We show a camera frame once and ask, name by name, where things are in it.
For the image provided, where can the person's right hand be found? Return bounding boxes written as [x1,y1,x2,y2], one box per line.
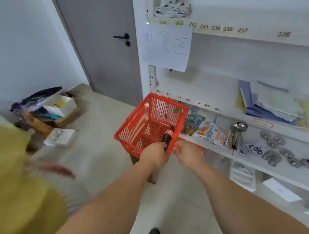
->
[173,140,207,170]

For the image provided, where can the person's left hand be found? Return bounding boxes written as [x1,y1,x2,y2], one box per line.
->
[140,142,169,169]

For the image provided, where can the dark soda bottle red label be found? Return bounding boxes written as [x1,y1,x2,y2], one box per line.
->
[161,125,175,151]

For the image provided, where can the red plastic shopping basket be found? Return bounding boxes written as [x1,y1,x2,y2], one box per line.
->
[114,93,204,159]

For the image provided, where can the person's left forearm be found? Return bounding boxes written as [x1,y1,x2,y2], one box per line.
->
[56,160,162,234]

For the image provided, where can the person's right forearm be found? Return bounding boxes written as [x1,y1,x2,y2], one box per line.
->
[191,162,309,234]

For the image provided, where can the blue and orange packet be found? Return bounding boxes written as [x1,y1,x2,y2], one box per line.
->
[196,117,218,138]

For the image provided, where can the clear plastic bag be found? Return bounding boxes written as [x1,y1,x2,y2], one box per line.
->
[203,149,233,174]

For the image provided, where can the white packet with orange print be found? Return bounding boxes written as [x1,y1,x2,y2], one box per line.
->
[209,125,231,149]

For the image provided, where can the metal corkscrew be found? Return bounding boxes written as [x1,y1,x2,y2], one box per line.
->
[228,121,248,155]

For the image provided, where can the white storage box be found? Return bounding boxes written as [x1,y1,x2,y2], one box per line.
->
[230,161,256,193]

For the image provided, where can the packet of black scissors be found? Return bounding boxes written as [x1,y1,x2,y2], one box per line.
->
[240,142,264,156]

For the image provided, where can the yellow paper sheet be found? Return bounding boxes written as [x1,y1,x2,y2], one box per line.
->
[235,90,246,111]

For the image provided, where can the blue document folder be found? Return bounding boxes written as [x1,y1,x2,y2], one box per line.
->
[238,79,256,114]

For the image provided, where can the red-bordered shelf label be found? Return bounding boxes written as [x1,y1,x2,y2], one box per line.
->
[253,119,274,129]

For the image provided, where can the group of metal discs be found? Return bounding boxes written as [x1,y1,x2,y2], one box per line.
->
[259,130,309,169]

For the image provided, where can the white paper sign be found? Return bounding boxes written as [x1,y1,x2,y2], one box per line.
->
[141,22,193,73]

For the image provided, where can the white shelf unit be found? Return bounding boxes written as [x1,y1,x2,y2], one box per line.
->
[132,0,309,218]

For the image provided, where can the grey door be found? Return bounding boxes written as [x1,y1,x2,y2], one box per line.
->
[52,0,143,107]

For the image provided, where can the white cloth with red trim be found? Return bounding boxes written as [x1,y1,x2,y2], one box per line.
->
[24,159,91,217]

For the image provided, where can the small flat white box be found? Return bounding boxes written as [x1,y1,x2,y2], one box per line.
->
[44,128,77,147]

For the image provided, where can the open white carton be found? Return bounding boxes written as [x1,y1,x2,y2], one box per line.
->
[43,95,78,118]

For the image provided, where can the stack of paper documents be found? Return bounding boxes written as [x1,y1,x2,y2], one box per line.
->
[251,81,308,126]

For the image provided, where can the white envelope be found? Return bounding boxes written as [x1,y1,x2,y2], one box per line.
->
[262,178,303,203]

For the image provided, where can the brown cardboard box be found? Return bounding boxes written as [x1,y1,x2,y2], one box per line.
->
[21,106,83,136]

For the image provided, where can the folded patterned cloth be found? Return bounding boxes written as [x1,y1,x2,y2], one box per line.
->
[154,0,193,19]

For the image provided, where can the black plastic bag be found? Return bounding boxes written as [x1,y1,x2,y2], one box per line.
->
[10,86,63,113]

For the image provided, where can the yellow garment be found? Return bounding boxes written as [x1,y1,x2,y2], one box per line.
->
[0,126,68,234]

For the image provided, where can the brown-handled tools in packaging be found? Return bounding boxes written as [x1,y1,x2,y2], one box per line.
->
[181,106,206,137]

